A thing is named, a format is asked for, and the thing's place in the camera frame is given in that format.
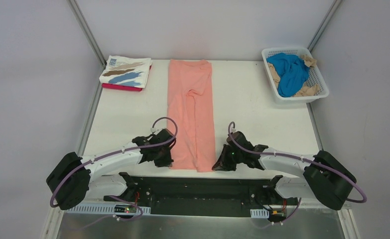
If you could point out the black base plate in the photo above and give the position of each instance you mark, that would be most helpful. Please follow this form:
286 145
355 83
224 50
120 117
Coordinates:
206 197

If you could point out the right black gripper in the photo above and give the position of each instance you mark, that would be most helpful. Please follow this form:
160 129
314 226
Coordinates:
226 158

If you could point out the left aluminium frame post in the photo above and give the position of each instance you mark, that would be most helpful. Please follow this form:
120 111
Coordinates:
76 10

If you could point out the folded white printed t shirt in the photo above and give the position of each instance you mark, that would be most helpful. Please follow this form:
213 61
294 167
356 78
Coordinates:
121 62

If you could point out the controller board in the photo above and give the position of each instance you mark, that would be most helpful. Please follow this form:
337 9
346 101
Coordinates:
277 216
124 209

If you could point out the left controller board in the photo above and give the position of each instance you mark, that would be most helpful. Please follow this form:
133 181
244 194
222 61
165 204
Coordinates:
124 209

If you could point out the white plastic basket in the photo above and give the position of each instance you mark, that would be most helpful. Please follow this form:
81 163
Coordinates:
315 76

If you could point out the pink t shirt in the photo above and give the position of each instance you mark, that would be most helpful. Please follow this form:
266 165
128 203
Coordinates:
190 105

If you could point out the blue t shirt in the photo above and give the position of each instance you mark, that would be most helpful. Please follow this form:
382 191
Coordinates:
292 71

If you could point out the right aluminium frame post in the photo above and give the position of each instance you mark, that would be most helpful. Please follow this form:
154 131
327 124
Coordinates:
324 24

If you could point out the beige t shirt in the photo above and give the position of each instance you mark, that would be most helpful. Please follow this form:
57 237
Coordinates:
306 90

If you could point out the aluminium frame post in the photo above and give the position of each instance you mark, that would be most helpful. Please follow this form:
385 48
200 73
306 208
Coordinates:
324 24
76 10

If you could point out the right controller board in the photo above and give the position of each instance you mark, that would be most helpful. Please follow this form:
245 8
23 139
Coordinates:
277 216

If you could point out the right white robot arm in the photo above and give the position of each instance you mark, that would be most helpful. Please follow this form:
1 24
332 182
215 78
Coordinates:
320 176

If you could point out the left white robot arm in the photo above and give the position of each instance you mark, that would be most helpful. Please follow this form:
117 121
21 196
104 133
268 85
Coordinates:
78 178

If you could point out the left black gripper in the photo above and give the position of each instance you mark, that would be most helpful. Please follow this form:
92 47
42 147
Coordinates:
163 153

